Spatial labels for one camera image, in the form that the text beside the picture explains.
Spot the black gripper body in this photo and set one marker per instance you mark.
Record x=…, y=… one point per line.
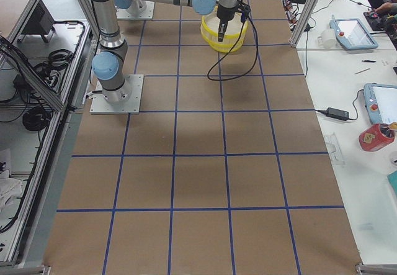
x=225, y=13

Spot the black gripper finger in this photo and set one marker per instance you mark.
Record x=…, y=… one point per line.
x=221, y=32
x=225, y=26

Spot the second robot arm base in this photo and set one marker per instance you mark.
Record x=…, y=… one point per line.
x=135, y=5

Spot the yellow two-layer steamer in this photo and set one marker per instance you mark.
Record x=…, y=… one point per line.
x=233, y=38

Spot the white tape roll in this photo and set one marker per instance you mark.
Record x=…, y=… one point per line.
x=327, y=38

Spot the upper blue teach pendant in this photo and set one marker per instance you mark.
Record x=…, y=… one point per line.
x=352, y=34

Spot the blue teach pendant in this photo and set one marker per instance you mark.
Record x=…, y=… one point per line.
x=352, y=34
x=380, y=102

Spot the black power adapter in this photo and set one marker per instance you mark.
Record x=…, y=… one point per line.
x=337, y=114

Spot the clear plastic holder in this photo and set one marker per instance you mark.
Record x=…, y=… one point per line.
x=334, y=150

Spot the lower blue teach pendant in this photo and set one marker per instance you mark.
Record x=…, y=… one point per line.
x=380, y=102

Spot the black box on shelf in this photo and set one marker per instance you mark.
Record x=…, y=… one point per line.
x=40, y=23

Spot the red cylindrical can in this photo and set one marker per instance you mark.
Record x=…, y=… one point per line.
x=376, y=137

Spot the aluminium frame post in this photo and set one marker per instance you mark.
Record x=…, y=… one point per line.
x=302, y=22

